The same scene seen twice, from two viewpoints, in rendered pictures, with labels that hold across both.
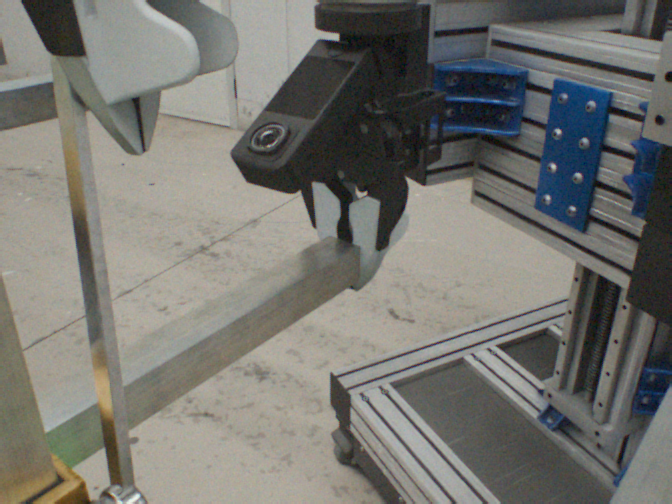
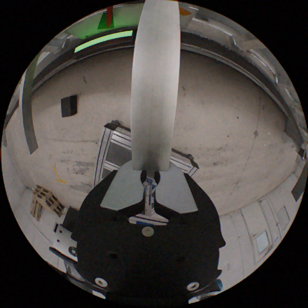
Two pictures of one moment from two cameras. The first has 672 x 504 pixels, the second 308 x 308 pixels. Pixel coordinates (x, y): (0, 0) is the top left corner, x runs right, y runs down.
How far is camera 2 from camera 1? 0.41 m
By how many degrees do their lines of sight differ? 40
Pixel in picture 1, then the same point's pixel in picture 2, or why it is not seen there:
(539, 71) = not seen: hidden behind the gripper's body
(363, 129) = (103, 282)
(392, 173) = (76, 231)
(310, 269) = (138, 107)
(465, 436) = not seen: hidden behind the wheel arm
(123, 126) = not seen: outside the picture
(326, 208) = (174, 190)
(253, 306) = (139, 34)
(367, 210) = (117, 197)
